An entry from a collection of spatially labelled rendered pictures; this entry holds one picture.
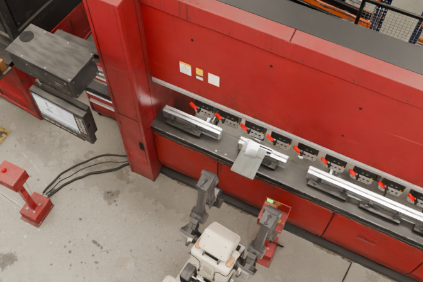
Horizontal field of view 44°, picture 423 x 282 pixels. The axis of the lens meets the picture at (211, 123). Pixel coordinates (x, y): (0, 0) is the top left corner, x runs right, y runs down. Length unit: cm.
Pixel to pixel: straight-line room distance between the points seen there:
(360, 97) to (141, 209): 251
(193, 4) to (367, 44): 97
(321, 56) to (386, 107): 48
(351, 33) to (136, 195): 271
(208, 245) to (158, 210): 160
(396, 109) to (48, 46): 208
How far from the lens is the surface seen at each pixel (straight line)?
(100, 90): 401
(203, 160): 424
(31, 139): 538
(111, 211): 485
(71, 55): 329
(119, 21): 310
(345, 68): 284
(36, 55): 336
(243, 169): 383
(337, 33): 292
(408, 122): 306
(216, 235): 322
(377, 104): 301
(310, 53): 284
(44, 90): 362
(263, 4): 299
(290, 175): 399
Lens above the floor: 443
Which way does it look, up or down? 59 degrees down
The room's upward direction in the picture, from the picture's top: 1 degrees clockwise
